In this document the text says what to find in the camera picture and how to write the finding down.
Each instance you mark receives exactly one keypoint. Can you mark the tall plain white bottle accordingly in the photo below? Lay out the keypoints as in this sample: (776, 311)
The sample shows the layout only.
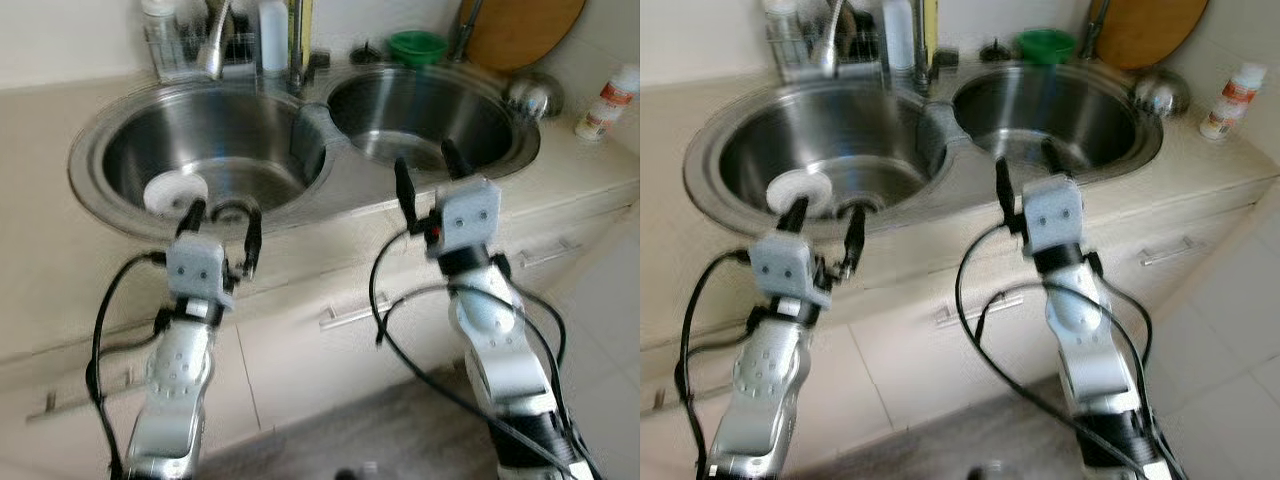
(898, 40)
(272, 40)

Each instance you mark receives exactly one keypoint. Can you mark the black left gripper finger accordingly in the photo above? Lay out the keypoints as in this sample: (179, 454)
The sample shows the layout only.
(253, 242)
(192, 218)
(794, 216)
(855, 242)

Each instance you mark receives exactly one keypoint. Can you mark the small black knob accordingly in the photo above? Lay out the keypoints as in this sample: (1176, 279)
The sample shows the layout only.
(996, 51)
(367, 53)

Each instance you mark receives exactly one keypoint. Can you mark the green plastic bowl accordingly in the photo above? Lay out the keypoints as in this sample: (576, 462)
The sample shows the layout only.
(418, 48)
(1045, 45)

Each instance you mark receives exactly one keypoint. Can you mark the shiny steel ladle bowl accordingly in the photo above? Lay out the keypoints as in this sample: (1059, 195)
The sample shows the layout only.
(1162, 92)
(533, 97)

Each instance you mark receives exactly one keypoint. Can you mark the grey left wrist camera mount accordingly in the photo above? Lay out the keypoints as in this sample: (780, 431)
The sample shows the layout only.
(197, 268)
(785, 268)

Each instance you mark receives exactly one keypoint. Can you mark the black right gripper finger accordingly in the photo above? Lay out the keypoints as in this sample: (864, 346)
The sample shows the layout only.
(1007, 192)
(455, 162)
(407, 192)
(1054, 160)

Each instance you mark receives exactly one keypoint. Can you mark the thin yellow board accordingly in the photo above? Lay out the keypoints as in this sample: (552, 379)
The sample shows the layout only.
(929, 30)
(300, 30)

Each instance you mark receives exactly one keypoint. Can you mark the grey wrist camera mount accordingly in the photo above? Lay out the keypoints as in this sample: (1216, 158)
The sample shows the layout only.
(1055, 212)
(785, 268)
(197, 268)
(468, 215)

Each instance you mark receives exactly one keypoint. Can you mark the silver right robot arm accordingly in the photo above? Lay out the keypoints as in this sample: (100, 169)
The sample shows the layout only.
(495, 340)
(1085, 340)

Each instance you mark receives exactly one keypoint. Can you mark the chrome faucet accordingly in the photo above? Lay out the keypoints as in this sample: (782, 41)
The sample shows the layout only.
(213, 50)

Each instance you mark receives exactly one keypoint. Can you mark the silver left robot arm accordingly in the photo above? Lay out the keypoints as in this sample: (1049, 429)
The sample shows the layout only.
(760, 385)
(175, 380)

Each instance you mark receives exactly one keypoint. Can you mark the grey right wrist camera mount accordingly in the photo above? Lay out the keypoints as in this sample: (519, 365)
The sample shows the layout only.
(468, 215)
(1055, 212)

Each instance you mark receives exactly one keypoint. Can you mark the plain white bowl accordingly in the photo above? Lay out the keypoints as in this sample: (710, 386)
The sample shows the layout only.
(812, 180)
(170, 190)

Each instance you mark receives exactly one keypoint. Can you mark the double stainless steel sink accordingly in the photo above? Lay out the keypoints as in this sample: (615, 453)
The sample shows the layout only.
(250, 130)
(870, 130)

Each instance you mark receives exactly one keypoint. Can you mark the cream kitchen base cabinet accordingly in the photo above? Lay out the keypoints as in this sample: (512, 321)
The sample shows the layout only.
(900, 360)
(300, 360)

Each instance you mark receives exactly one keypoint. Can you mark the round wooden cutting board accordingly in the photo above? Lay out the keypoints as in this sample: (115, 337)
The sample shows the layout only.
(1150, 30)
(525, 30)

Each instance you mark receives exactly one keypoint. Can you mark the white bottle orange label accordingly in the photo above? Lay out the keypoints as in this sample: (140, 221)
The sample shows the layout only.
(605, 105)
(1230, 100)

